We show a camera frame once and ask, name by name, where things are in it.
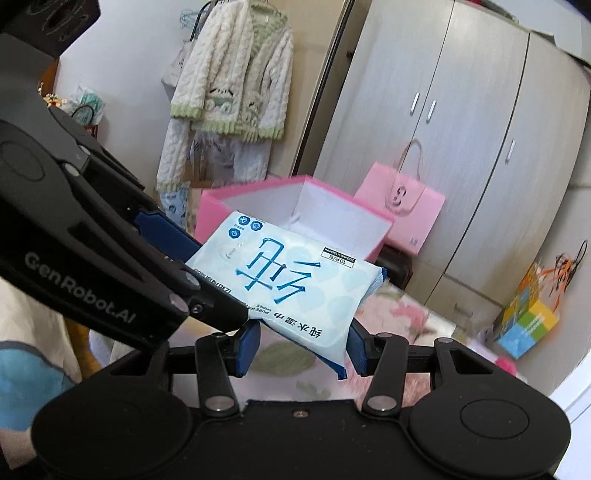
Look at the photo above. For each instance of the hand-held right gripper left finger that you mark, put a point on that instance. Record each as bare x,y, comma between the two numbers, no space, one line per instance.
247,348

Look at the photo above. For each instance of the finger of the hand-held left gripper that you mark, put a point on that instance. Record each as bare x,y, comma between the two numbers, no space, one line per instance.
212,309
166,230

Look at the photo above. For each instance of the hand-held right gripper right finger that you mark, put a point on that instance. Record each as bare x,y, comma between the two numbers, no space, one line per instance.
358,350

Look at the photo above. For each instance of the blue wet wipes pack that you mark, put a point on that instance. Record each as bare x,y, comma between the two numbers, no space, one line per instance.
286,281

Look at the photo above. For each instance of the large pink paper bag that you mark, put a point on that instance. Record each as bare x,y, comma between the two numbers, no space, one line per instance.
337,217

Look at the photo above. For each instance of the floral bed sheet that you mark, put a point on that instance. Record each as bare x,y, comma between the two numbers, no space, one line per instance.
406,314

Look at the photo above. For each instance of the black suitcase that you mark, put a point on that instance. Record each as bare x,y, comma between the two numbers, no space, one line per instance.
395,267

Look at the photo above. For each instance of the white printed cloth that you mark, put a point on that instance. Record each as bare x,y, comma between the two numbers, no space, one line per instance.
27,369

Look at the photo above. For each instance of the white green plastic bag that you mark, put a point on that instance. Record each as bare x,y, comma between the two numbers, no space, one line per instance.
90,99

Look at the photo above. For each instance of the white tote bag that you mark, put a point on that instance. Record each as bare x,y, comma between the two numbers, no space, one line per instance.
178,64

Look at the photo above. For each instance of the colourful gift bag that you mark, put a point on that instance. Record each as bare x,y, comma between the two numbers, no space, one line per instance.
526,318

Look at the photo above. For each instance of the white knit cardigan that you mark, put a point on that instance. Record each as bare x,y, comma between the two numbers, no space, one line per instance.
240,69

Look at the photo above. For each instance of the light wooden panel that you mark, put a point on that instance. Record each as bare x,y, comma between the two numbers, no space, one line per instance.
318,69

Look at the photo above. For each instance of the light wooden wardrobe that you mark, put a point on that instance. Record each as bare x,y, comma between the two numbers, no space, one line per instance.
461,69

